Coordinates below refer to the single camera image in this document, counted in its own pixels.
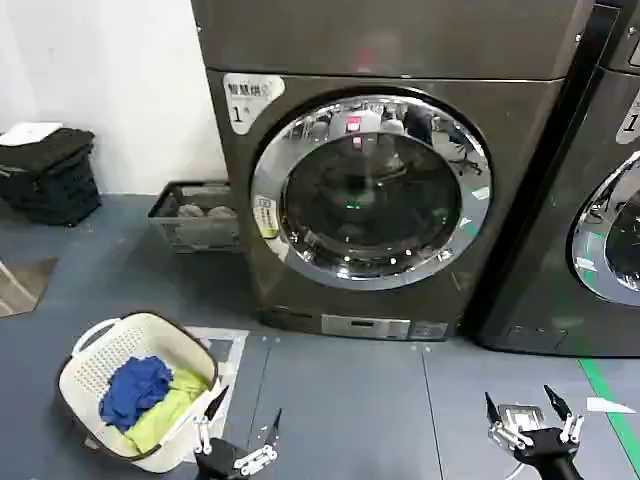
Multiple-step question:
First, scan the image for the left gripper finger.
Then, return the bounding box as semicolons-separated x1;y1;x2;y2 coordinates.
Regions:
231;407;283;472
194;384;231;455

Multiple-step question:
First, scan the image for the yellow-green cloth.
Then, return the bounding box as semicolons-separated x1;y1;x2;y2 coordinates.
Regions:
122;367;211;455

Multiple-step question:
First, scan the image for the grey dryer with chrome door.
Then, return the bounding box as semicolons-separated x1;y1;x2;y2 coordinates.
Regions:
462;0;640;359

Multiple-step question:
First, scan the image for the white perforated laundry basket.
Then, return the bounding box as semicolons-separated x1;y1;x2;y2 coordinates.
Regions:
57;312;222;474

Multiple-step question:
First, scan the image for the blue cloth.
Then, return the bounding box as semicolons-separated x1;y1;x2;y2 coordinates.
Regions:
98;355;175;434

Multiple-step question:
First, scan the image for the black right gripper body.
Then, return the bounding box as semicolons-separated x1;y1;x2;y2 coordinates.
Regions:
513;426;582;480

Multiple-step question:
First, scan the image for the square metal floor plate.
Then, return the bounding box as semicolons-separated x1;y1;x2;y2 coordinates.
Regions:
499;402;546;434

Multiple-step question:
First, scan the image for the grey dryer with number sticker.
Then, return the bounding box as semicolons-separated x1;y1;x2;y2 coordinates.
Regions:
189;0;596;343

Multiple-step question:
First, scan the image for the white number sticker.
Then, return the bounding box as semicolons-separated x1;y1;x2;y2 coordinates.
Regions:
222;73;287;135

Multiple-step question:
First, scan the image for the grey wire-frame storage basket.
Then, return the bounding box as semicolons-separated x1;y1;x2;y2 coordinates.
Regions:
147;180;245;255

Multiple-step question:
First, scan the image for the grey cloth bundle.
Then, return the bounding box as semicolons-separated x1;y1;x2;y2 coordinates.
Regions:
175;202;239;220

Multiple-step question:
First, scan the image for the silver dryer control panel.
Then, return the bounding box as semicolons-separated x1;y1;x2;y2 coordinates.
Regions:
320;314;411;341

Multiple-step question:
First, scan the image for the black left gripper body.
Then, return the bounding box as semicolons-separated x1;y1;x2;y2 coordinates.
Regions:
194;438;242;480

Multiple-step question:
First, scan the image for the round chrome glass dryer door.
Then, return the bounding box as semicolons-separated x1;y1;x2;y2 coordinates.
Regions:
250;86;494;292

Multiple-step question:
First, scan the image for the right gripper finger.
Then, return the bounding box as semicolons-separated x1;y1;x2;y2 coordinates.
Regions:
483;391;535;452
543;384;585;445

